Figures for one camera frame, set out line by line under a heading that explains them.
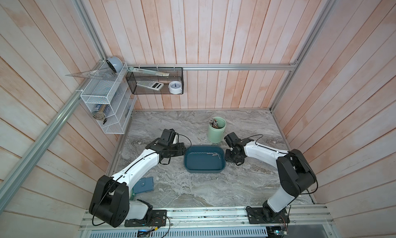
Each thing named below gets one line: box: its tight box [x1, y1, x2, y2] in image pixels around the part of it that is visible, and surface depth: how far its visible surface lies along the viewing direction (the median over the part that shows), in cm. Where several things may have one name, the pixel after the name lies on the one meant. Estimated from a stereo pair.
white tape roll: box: [168, 80, 183, 95], surface depth 97 cm
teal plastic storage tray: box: [183, 144, 226, 174], surface depth 95 cm
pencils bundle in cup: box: [208, 117, 219, 129], surface depth 92 cm
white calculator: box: [136, 80, 164, 91], surface depth 100 cm
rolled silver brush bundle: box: [92, 104, 107, 121], surface depth 78 cm
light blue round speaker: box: [106, 56, 124, 74], surface depth 85 cm
